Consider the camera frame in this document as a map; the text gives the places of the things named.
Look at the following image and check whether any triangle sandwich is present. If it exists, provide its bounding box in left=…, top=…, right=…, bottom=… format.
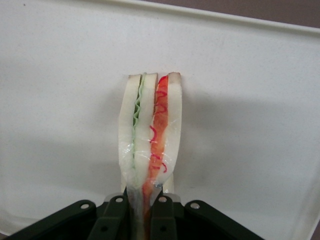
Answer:
left=117, top=71, right=183, bottom=240

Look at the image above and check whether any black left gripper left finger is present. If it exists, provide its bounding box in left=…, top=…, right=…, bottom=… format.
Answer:
left=0, top=194, right=131, bottom=240

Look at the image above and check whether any white plastic tray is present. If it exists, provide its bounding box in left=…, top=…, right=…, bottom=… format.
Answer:
left=0, top=0, right=320, bottom=240

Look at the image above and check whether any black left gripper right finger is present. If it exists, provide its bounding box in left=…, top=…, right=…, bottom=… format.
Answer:
left=149, top=195, right=266, bottom=240

